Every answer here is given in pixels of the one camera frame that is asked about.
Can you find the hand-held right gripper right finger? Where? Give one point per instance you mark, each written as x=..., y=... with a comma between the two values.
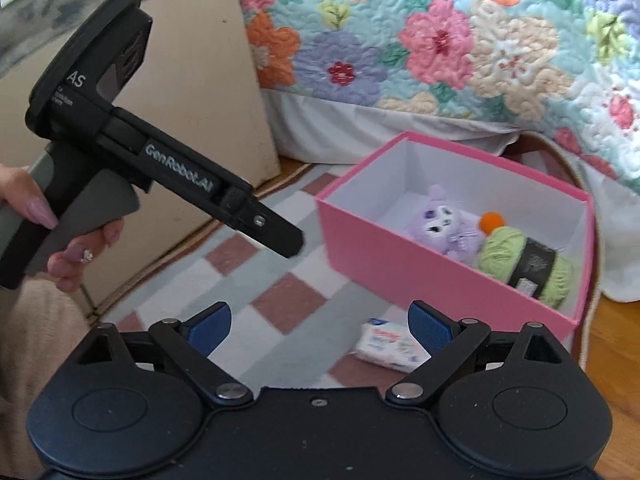
x=430, y=327

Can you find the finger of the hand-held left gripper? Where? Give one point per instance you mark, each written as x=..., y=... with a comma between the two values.
x=275, y=235

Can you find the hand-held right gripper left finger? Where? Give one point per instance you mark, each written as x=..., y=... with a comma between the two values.
x=210, y=325

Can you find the white tissue pack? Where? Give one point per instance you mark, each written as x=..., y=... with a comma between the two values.
x=385, y=347

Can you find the pink cardboard box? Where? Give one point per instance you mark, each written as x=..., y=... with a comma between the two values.
x=370, y=245

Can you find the green yarn ball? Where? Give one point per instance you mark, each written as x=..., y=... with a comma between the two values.
x=500, y=255

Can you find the purple plush toy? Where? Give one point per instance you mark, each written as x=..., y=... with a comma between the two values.
x=440, y=225

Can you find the orange makeup sponge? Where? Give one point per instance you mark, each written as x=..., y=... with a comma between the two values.
x=490, y=221

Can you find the person's left hand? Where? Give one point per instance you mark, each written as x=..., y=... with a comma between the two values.
x=20, y=190

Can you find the checkered rug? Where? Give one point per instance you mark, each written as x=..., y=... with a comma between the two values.
x=280, y=270

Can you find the grey patterned cloth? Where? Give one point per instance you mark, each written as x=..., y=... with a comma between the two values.
x=60, y=0

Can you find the person's beige clothing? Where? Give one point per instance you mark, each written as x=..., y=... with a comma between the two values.
x=30, y=360

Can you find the floral quilt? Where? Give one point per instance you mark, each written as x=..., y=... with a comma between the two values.
x=450, y=35

